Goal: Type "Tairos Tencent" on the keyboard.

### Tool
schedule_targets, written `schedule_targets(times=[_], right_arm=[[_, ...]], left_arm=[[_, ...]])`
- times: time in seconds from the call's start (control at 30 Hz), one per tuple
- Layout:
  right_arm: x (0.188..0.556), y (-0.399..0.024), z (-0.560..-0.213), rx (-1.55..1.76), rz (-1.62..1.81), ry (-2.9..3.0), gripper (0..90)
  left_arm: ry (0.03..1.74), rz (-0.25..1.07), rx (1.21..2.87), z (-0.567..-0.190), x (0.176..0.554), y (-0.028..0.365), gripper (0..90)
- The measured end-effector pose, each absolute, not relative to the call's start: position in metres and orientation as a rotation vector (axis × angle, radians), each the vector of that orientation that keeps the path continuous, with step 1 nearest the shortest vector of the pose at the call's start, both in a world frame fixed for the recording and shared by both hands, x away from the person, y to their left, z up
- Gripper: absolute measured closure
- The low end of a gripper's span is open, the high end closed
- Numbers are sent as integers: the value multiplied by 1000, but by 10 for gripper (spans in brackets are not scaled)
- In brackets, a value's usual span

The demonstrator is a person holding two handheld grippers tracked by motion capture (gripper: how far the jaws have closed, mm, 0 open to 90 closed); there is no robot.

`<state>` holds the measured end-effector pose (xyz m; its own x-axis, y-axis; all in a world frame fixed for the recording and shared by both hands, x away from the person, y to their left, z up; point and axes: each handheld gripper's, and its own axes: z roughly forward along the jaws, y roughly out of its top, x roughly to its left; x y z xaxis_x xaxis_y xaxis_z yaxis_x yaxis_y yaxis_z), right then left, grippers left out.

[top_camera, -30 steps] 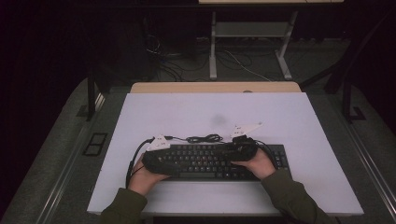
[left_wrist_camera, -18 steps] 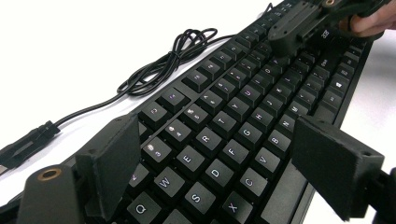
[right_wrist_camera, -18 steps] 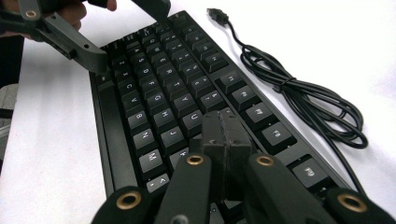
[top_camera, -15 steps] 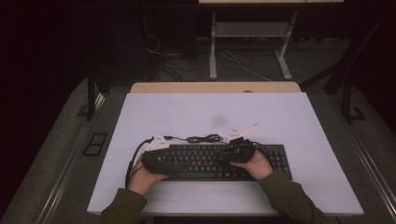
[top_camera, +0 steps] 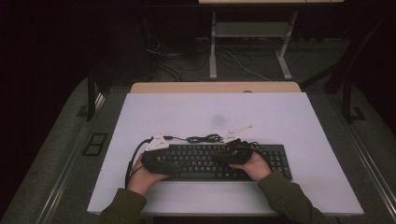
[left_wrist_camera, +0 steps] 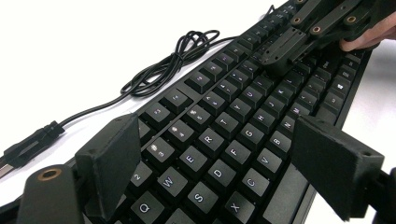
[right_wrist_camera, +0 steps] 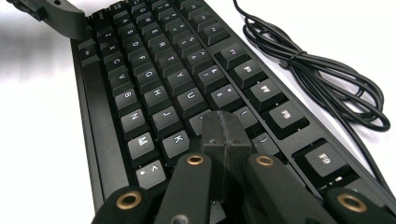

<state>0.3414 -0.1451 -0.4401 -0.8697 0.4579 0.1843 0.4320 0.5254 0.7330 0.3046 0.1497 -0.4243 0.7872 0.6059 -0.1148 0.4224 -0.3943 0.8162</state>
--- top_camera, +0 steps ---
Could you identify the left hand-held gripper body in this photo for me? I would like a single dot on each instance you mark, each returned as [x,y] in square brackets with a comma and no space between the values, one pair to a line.
[155,161]

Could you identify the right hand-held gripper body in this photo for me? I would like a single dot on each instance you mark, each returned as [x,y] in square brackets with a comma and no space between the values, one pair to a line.
[239,152]

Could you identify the black computer keyboard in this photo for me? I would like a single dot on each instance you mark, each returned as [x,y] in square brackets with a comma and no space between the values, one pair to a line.
[202,163]

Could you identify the person's left hand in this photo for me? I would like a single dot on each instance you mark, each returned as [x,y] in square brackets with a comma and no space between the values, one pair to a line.
[144,182]

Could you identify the person's right hand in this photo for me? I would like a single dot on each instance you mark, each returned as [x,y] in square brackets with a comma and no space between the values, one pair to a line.
[255,169]

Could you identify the white table board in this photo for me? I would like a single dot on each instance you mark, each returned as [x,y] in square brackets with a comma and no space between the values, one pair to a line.
[218,109]

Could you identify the black floor socket plate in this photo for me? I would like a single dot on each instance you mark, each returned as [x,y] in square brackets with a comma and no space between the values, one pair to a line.
[95,144]

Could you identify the black metal stand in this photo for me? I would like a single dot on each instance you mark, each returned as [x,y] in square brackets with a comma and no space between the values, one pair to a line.
[91,96]
[347,99]

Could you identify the metal floor rail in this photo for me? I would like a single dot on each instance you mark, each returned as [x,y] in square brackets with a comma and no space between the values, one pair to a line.
[62,183]
[370,165]

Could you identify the white metal desk frame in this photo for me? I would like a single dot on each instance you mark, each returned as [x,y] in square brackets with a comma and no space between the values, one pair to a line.
[249,29]

